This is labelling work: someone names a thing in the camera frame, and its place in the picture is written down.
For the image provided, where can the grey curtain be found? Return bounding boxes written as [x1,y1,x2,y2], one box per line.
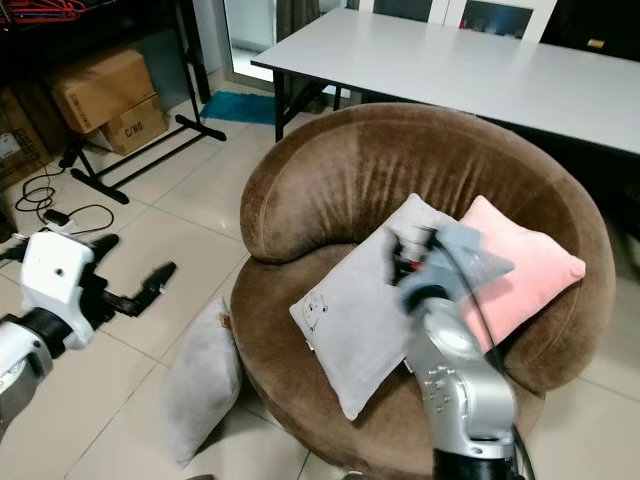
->
[275,0,321,43]

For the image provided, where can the small printed cardboard box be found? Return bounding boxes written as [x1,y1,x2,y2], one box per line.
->
[100,95,167,156]

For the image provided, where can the black metal clothes rack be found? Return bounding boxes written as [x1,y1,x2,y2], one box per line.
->
[0,0,228,206]

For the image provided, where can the red clothes hangers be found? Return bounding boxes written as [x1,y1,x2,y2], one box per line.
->
[0,0,87,24]

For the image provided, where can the large plain cardboard box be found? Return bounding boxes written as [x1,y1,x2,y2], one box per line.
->
[50,48,157,135]

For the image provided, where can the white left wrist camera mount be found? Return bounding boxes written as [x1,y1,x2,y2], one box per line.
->
[23,230,97,323]

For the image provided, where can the grey pillow with bear print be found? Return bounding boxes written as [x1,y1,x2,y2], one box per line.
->
[289,193,453,421]

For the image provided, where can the plain grey pillow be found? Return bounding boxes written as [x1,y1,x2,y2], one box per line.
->
[162,297,243,469]

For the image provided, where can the blue floor mat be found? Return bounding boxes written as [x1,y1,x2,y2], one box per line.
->
[200,91,277,126]

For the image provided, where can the black power adapter with cable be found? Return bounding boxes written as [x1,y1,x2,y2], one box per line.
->
[20,165,116,237]

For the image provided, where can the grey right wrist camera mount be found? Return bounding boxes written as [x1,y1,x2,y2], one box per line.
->
[422,222,513,301]

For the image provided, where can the cardboard box with white label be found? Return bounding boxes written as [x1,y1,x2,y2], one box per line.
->
[0,88,53,189]

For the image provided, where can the pink pillow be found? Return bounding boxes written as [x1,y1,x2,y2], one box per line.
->
[458,195,587,353]

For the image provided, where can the white chair with dark back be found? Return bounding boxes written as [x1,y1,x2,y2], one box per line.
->
[350,0,451,24]
[446,0,562,42]

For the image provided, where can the white table with black legs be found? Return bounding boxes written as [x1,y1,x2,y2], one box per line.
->
[251,8,640,157]

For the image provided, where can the brown round velvet sofa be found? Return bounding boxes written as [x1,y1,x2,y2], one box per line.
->
[228,102,617,480]

